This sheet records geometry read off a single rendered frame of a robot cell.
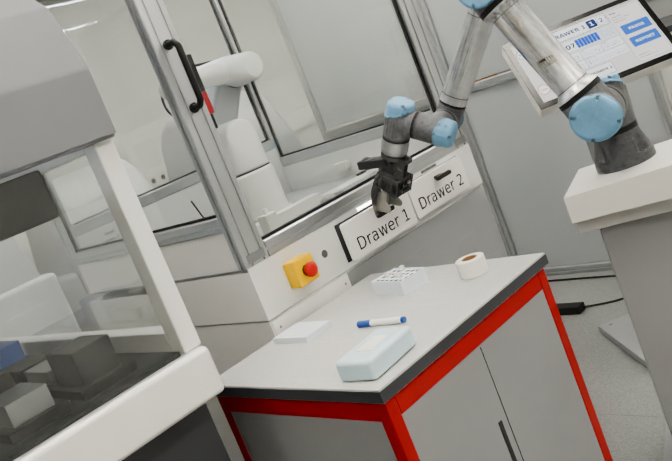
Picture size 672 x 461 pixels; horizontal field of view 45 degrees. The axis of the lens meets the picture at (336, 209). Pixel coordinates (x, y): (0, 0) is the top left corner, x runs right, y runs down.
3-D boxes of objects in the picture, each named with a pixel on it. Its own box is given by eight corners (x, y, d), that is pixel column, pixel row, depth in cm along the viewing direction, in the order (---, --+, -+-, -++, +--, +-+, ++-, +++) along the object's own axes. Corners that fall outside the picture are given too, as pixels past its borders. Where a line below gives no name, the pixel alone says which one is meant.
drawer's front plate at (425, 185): (470, 186, 266) (459, 155, 264) (419, 219, 247) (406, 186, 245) (466, 187, 267) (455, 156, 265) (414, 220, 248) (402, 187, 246)
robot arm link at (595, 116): (637, 111, 197) (491, -56, 199) (633, 124, 184) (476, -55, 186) (598, 141, 203) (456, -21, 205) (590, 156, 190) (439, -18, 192)
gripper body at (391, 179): (394, 201, 221) (400, 163, 215) (370, 189, 226) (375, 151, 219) (411, 191, 226) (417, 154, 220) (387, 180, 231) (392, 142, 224)
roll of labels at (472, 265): (494, 269, 189) (488, 253, 188) (468, 281, 187) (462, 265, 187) (481, 265, 196) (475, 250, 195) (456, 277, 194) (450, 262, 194)
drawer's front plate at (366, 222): (418, 221, 244) (405, 188, 242) (357, 261, 225) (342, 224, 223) (414, 222, 245) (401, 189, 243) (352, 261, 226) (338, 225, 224)
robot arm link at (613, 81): (638, 114, 208) (619, 65, 207) (634, 125, 197) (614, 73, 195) (592, 129, 214) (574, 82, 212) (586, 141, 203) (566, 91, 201)
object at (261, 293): (482, 182, 273) (468, 142, 271) (269, 320, 206) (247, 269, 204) (305, 220, 343) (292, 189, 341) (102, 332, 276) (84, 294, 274)
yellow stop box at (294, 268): (322, 276, 213) (312, 251, 212) (303, 288, 208) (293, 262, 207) (310, 277, 217) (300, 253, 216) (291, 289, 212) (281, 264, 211)
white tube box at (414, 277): (429, 280, 200) (424, 266, 199) (405, 295, 196) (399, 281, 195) (399, 281, 210) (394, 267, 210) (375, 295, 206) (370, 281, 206)
